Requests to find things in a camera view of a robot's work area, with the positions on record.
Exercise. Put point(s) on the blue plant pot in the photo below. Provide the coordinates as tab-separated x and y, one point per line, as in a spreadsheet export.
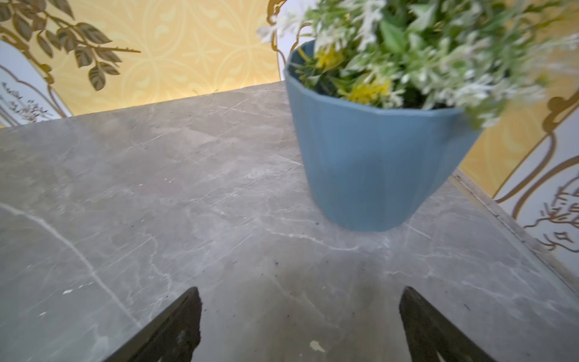
370	169

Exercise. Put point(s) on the green white artificial plant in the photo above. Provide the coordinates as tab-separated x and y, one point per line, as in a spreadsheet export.
476	56

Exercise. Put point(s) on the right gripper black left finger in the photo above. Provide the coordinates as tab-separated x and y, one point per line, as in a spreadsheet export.
172	336

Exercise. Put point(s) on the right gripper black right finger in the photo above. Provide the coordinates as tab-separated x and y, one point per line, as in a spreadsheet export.
431	336

